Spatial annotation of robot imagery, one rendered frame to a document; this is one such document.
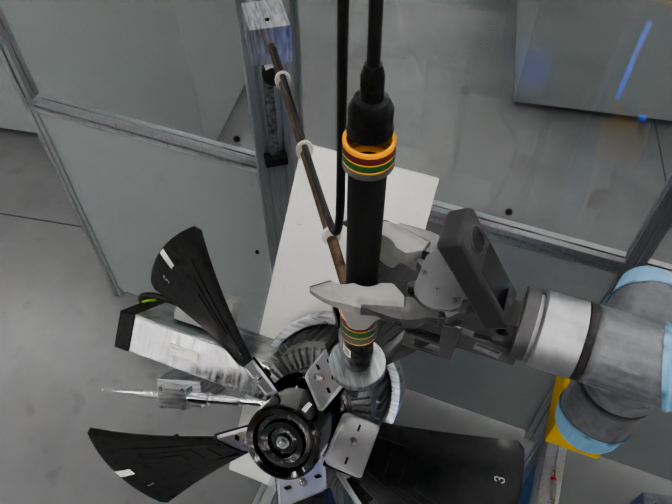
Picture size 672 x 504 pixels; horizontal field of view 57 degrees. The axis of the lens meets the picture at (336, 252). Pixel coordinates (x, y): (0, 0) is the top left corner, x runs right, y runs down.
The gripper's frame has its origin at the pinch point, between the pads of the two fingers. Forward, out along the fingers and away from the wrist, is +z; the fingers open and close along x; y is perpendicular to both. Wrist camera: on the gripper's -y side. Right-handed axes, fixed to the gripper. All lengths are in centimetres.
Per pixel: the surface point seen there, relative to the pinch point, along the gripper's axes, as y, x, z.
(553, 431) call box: 61, 21, -34
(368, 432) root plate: 45.8, 2.4, -4.5
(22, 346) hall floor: 164, 35, 146
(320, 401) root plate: 39.4, 1.8, 3.3
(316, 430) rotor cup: 39.2, -2.8, 2.1
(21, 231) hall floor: 164, 84, 186
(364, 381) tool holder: 19.6, -2.6, -4.7
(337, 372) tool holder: 19.5, -2.7, -1.2
